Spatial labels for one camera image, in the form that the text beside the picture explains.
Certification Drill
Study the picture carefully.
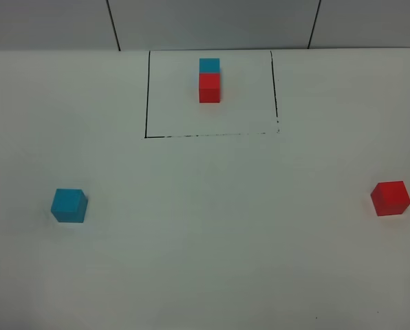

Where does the blue template cube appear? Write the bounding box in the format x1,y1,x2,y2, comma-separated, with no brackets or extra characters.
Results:
199,58,220,74

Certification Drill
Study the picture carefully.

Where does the red template cube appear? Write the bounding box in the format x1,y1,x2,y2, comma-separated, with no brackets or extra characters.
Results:
199,73,221,103

